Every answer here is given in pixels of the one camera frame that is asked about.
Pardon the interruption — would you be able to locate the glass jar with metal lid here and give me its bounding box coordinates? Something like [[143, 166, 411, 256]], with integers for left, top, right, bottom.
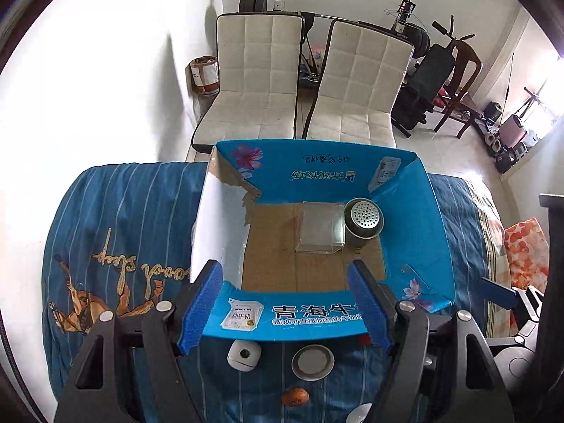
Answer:
[[290, 345, 335, 382]]

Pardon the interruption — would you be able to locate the white round cream tin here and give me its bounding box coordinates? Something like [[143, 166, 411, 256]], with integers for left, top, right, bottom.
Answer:
[[345, 403, 372, 423]]

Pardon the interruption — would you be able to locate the brown walnut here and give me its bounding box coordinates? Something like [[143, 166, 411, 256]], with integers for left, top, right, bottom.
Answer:
[[281, 388, 310, 408]]

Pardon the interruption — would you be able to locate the red rectangular box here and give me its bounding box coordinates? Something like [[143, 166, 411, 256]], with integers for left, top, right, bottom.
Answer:
[[357, 333, 373, 347]]

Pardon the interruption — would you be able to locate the orange white floral pillow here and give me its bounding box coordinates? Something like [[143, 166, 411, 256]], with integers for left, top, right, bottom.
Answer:
[[504, 218, 550, 292]]

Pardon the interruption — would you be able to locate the blue cardboard milk box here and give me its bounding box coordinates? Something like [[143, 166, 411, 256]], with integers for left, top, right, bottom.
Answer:
[[191, 140, 455, 341]]

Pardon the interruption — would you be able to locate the metal perforated lid tin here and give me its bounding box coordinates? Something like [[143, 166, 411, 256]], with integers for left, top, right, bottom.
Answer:
[[344, 198, 384, 247]]

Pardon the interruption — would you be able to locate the blue striped bed cover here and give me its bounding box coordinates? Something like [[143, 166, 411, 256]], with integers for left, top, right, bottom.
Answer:
[[42, 163, 513, 422]]

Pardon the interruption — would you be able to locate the clear plastic square box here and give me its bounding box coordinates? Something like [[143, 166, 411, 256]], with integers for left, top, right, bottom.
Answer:
[[295, 202, 345, 254]]

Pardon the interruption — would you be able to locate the grey speaker box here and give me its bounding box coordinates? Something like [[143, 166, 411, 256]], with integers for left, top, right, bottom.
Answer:
[[499, 114, 527, 148]]

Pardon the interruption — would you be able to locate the dark wooden chair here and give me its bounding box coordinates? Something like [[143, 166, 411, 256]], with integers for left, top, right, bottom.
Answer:
[[434, 36, 483, 139]]

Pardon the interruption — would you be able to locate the brown white bucket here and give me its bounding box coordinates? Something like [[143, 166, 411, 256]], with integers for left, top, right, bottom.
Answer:
[[189, 55, 220, 96]]

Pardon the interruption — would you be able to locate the left cream folding chair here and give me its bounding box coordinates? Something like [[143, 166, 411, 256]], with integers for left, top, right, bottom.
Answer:
[[191, 12, 304, 154]]

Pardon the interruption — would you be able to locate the cream folding chair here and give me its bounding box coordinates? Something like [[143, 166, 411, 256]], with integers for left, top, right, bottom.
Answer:
[[302, 19, 414, 148], [191, 12, 304, 154]]

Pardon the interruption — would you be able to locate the black exercise bench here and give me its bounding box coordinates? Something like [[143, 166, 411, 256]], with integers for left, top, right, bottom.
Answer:
[[391, 20, 475, 139]]

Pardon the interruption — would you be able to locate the right cream folding chair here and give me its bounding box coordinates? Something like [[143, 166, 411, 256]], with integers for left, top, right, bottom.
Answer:
[[302, 19, 414, 148]]

